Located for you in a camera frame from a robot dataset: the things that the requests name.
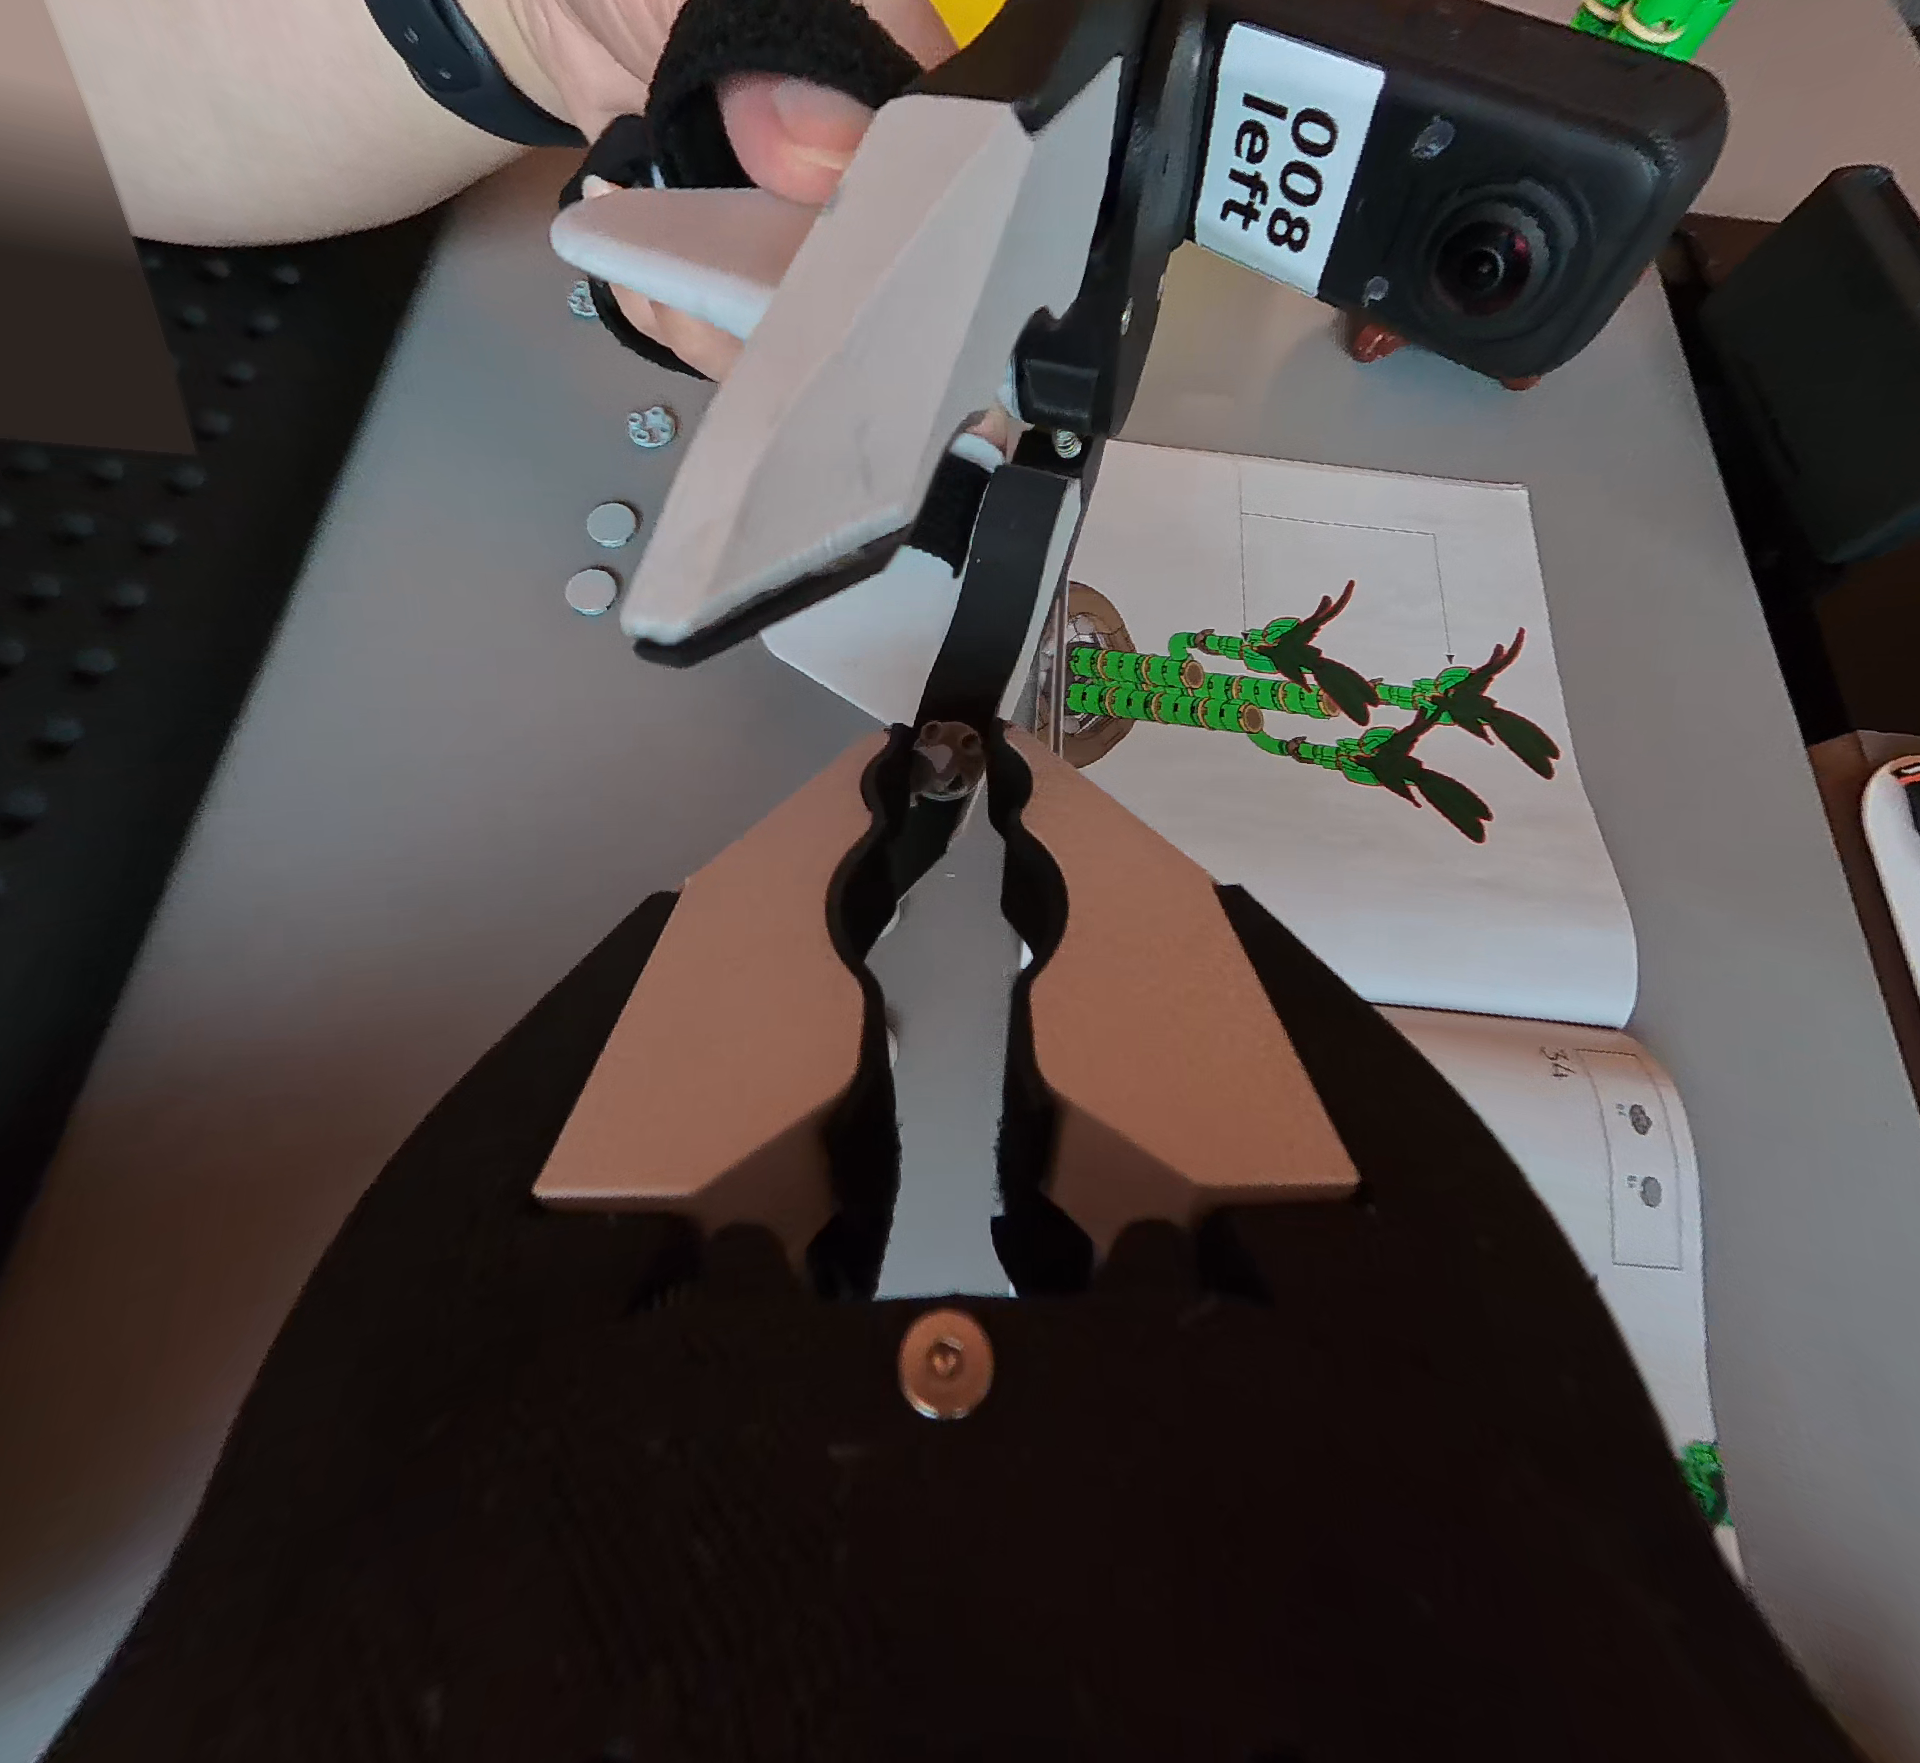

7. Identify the lego instruction booklet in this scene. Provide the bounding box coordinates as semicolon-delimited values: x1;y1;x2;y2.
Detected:
763;433;1755;1586

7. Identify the black lego set box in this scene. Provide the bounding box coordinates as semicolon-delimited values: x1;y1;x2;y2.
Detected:
1672;162;1920;745

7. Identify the person's left forearm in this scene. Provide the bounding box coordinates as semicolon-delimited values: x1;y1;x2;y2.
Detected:
0;0;450;245

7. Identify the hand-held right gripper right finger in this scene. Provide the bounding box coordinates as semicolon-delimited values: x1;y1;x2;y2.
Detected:
982;725;1363;1263

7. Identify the white plastic object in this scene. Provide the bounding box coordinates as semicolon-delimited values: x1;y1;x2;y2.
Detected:
1859;739;1920;1005

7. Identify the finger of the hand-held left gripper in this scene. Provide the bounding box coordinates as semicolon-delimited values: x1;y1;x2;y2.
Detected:
906;466;1086;745
619;56;1122;667

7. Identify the black studded rubber mat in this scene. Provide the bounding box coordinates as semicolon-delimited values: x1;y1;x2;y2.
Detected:
0;226;443;1193

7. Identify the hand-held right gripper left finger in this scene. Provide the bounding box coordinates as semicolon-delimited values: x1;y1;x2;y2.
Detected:
533;725;919;1286

